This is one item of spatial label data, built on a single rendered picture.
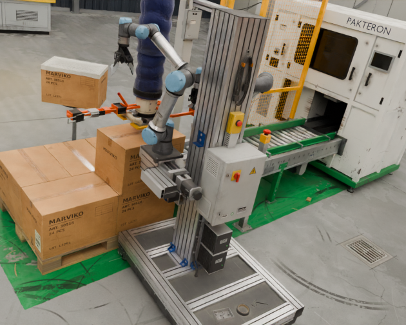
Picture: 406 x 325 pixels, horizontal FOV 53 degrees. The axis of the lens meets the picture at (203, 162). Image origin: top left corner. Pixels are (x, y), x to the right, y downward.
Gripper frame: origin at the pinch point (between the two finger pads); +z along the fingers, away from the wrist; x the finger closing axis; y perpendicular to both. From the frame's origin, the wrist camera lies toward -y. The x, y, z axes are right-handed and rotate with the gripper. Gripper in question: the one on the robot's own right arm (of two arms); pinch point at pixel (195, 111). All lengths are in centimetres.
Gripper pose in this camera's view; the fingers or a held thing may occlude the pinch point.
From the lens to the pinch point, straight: 323.0
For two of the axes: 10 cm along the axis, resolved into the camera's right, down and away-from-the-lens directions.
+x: 6.8, 4.4, -5.9
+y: -7.1, 2.1, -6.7
